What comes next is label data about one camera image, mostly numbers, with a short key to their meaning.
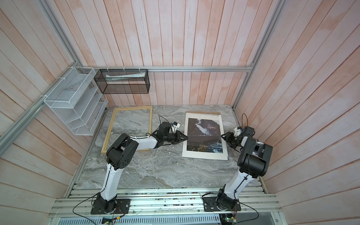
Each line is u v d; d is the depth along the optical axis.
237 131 0.91
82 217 0.68
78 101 0.74
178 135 0.86
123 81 1.07
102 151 0.93
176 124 0.93
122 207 0.73
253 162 0.51
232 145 0.87
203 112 1.18
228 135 0.89
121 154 0.56
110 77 0.89
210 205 0.73
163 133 0.80
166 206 0.75
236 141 0.82
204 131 1.04
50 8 0.69
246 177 0.53
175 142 0.88
